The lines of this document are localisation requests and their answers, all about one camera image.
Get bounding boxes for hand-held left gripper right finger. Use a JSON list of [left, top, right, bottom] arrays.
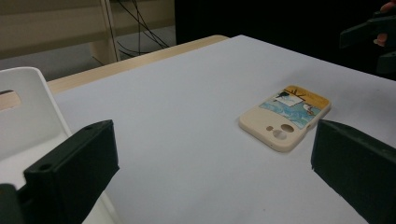
[[310, 119, 396, 224]]

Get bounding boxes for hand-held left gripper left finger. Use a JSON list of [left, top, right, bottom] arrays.
[[22, 119, 120, 224]]

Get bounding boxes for beige printed phone case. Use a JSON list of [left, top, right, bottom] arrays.
[[238, 84, 332, 153]]

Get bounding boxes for black curtain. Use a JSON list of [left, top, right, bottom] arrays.
[[174, 0, 396, 82]]

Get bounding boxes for beige wooden shelf unit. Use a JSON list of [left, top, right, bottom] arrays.
[[0, 0, 176, 67]]

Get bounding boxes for black cable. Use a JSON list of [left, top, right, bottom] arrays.
[[117, 0, 148, 59], [105, 0, 121, 63], [117, 0, 171, 49]]

